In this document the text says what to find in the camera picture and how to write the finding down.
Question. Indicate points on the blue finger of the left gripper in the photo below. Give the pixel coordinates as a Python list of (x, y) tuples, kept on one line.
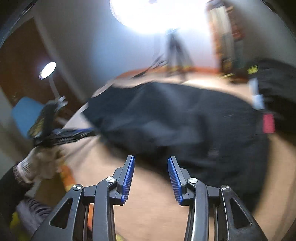
[(66, 136)]

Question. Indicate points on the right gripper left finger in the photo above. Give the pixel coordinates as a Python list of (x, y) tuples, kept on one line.
[(68, 220)]

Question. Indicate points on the brown wooden door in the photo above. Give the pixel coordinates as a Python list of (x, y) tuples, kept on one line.
[(23, 56)]

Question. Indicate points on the yellow patterned curtain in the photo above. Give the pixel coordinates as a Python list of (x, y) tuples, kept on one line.
[(228, 36)]

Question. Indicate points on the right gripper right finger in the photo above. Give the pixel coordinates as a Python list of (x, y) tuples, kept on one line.
[(232, 219)]

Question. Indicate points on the black pants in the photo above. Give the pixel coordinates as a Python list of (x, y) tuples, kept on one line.
[(216, 136)]

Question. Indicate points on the white desk lamp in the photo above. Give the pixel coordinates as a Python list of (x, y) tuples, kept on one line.
[(46, 73)]

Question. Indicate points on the left white gloved hand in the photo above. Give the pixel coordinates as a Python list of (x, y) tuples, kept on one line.
[(40, 163)]

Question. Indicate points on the black folded garment stack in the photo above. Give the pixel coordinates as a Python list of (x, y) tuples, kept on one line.
[(276, 82)]

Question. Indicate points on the black camera tripod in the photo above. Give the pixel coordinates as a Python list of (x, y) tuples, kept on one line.
[(177, 57)]

